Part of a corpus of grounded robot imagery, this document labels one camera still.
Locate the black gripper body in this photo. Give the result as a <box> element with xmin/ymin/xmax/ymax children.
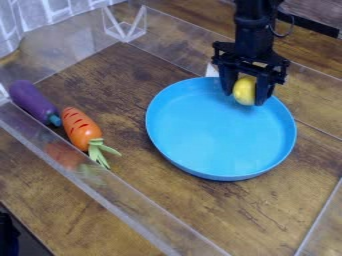
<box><xmin>213</xmin><ymin>41</ymin><xmax>290</xmax><ymax>84</ymax></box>

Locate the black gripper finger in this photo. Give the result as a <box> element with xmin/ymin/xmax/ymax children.
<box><xmin>255</xmin><ymin>72</ymin><xmax>284</xmax><ymax>106</ymax></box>
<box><xmin>219</xmin><ymin>65</ymin><xmax>238</xmax><ymax>95</ymax></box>

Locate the yellow lemon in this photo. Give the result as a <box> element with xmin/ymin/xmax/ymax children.
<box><xmin>233</xmin><ymin>76</ymin><xmax>255</xmax><ymax>106</ymax></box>

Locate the blue round tray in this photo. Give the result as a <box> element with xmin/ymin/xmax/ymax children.
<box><xmin>146</xmin><ymin>77</ymin><xmax>297</xmax><ymax>181</ymax></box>

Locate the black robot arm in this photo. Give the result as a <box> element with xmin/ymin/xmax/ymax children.
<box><xmin>213</xmin><ymin>0</ymin><xmax>290</xmax><ymax>106</ymax></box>

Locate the orange toy carrot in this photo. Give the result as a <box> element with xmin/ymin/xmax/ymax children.
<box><xmin>62</xmin><ymin>107</ymin><xmax>121</xmax><ymax>169</ymax></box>

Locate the purple toy eggplant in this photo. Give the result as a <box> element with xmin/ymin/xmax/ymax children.
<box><xmin>10</xmin><ymin>80</ymin><xmax>62</xmax><ymax>127</ymax></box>

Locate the white grid cloth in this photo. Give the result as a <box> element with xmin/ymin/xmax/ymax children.
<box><xmin>0</xmin><ymin>0</ymin><xmax>126</xmax><ymax>58</ymax></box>

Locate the black cable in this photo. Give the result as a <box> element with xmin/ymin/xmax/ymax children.
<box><xmin>269</xmin><ymin>13</ymin><xmax>296</xmax><ymax>38</ymax></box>

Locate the clear acrylic enclosure wall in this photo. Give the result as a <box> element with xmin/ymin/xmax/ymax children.
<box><xmin>0</xmin><ymin>0</ymin><xmax>342</xmax><ymax>256</ymax></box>

